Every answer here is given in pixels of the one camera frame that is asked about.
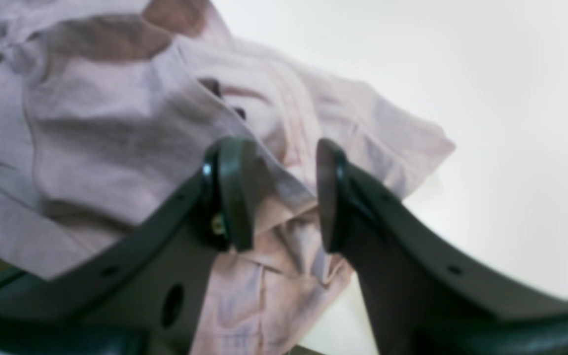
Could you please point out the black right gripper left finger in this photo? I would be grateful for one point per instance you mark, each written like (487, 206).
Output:
(144, 295)

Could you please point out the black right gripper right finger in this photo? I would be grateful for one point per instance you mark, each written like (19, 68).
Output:
(422, 295)

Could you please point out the mauve t-shirt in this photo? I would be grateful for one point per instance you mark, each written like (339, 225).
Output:
(106, 106)

